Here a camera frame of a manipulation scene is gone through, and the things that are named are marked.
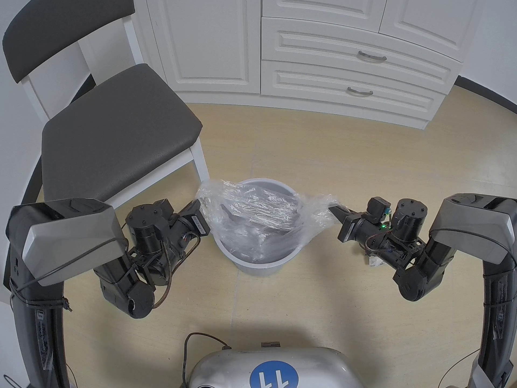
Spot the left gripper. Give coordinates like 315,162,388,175
172,200,241,250

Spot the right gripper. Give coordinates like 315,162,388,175
328,202,390,250

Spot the clear plastic bag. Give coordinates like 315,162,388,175
195,178,344,264

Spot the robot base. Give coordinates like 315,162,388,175
189,341,362,388

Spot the white trash bin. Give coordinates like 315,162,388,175
212,177,308,278

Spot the grey padded white chair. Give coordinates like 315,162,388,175
2,0,211,213

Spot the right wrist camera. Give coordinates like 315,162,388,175
365,196,392,222

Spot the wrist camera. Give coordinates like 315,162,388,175
155,198,176,220
365,196,392,222

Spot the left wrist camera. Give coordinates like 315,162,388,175
155,198,176,220

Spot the black cable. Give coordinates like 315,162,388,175
183,332,232,385

